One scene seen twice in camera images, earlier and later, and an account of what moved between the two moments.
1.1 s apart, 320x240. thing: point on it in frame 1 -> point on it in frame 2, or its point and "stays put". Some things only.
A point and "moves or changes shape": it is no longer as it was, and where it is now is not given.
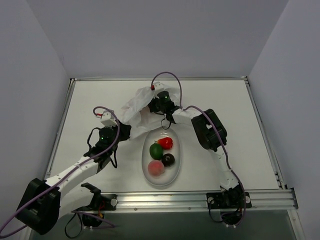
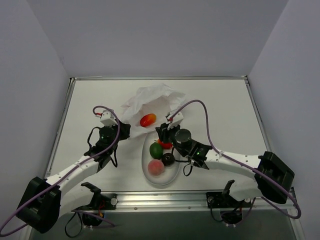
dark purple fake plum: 168,159 stays put
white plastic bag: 137,114 moves or changes shape
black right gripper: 152,105 -> 163,133
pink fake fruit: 156,168 stays put
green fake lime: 156,151 stays put
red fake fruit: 166,143 stays put
